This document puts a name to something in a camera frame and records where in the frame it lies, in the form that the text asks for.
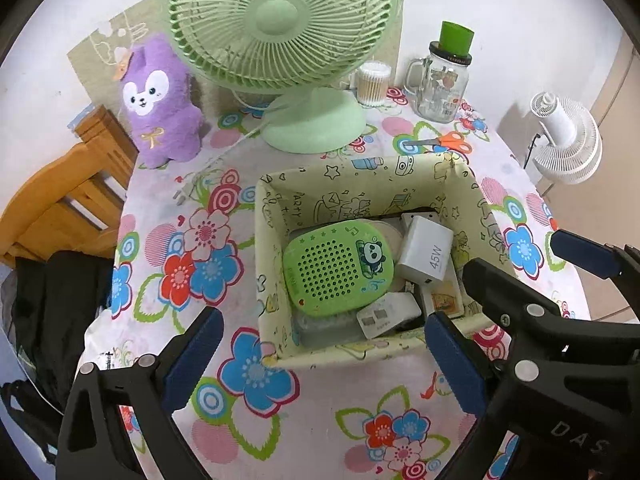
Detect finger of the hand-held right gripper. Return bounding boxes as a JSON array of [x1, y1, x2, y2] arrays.
[[462, 258, 640, 361], [550, 229, 640, 301]]

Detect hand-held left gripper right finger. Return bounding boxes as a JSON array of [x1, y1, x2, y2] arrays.
[[425, 311, 511, 480]]

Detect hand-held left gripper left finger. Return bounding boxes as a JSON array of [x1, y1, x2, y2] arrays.
[[56, 306, 225, 480]]

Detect white card box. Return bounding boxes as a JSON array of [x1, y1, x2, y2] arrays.
[[417, 277, 466, 320]]

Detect white plug adapter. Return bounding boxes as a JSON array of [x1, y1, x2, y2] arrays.
[[356, 292, 423, 339]]

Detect white charger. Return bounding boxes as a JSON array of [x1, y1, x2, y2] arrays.
[[395, 214, 455, 285]]

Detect yellow printed storage box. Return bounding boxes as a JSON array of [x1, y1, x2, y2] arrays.
[[254, 152, 518, 371]]

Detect green panda speaker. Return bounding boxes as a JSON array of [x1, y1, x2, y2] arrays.
[[282, 222, 396, 317]]

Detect white floor fan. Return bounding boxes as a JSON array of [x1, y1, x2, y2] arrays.
[[530, 91, 603, 186]]

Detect clear plastic case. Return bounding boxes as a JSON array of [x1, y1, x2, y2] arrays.
[[292, 307, 363, 350]]

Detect floral tablecloth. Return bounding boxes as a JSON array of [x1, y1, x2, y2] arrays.
[[82, 82, 591, 480]]

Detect black clothing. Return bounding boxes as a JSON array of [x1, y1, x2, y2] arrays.
[[10, 250, 118, 411]]

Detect orange scissors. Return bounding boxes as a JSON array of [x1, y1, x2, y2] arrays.
[[404, 131, 472, 155]]

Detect black bag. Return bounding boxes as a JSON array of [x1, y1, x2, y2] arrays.
[[0, 380, 66, 466]]

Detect wooden chair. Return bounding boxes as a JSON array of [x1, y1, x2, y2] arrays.
[[0, 105, 140, 266]]

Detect glass jar mug green lid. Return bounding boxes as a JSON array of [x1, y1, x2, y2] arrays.
[[404, 21, 476, 122]]

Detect purple plush toy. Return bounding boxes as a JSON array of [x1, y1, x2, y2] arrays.
[[112, 34, 205, 170]]

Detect cotton swab container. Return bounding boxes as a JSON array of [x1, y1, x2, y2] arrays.
[[354, 62, 392, 107]]

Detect green desk fan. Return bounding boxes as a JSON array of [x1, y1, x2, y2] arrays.
[[167, 0, 403, 155]]

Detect black fan cable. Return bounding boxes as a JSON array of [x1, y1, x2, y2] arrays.
[[522, 132, 543, 168]]

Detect white fan cable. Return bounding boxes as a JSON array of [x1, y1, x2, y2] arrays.
[[172, 95, 286, 206]]

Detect green printed wall paper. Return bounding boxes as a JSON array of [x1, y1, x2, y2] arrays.
[[67, 0, 408, 126]]

